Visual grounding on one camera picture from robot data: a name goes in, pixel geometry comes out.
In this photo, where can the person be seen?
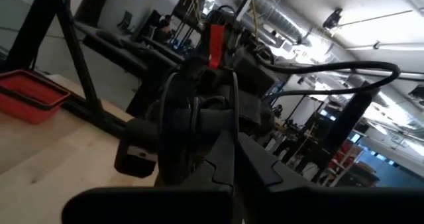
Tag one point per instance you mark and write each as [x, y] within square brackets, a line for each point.
[164, 28]

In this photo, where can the black aluminium rig frame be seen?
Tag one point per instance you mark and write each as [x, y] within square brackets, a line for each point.
[79, 61]

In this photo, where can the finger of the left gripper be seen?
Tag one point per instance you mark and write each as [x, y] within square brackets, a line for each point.
[136, 141]

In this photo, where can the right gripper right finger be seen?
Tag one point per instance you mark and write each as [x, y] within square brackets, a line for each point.
[331, 207]

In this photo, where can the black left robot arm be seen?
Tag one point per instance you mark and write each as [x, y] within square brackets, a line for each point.
[139, 56]

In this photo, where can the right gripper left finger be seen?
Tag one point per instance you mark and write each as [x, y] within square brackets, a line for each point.
[149, 207]

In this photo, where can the red tape strip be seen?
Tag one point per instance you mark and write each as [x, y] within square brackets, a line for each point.
[217, 45]

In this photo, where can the red square bin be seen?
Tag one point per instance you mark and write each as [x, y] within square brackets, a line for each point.
[26, 98]

